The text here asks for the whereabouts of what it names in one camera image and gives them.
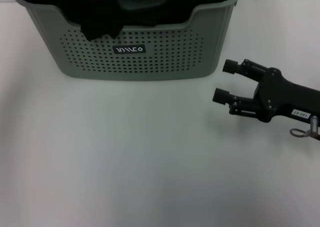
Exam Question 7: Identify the grey-green cloth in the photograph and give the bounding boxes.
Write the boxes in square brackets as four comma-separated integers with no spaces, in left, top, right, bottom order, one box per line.
[116,0,176,13]

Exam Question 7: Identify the grey cable with metal plug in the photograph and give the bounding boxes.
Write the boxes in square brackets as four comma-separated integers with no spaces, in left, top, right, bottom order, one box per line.
[289,116,320,141]

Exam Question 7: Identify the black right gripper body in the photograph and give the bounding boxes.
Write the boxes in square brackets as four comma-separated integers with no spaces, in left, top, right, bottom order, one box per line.
[252,67,320,124]

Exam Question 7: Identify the grey-green perforated plastic storage box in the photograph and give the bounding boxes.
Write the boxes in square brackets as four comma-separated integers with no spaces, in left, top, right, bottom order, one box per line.
[14,0,245,78]

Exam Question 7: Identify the black cloth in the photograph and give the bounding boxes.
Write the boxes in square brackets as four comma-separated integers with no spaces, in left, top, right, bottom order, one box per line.
[19,0,237,42]

